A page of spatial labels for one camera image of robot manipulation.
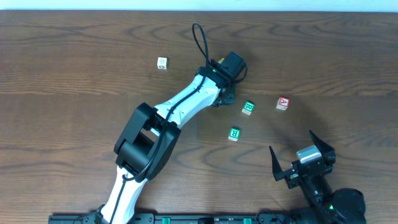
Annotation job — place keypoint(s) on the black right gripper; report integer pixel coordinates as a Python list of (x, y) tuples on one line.
[(298, 170)]

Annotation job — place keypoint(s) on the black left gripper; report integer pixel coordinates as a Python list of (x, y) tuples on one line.
[(229, 97)]

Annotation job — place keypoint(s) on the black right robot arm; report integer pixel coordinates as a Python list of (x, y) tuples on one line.
[(344, 205)]

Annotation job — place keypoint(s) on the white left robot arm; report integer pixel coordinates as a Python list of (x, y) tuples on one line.
[(148, 139)]

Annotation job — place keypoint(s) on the green R block far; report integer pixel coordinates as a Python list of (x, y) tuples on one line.
[(248, 108)]

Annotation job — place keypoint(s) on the green r block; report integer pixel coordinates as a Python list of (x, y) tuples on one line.
[(248, 108), (234, 134)]

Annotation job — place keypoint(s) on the green R block near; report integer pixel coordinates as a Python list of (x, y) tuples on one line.
[(234, 134)]

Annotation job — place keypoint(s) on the red letter A block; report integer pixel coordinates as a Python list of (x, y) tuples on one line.
[(283, 103)]

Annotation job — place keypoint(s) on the white plain face block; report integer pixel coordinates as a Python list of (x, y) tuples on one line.
[(162, 63)]

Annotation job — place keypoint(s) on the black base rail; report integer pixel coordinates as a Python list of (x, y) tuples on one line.
[(149, 218)]

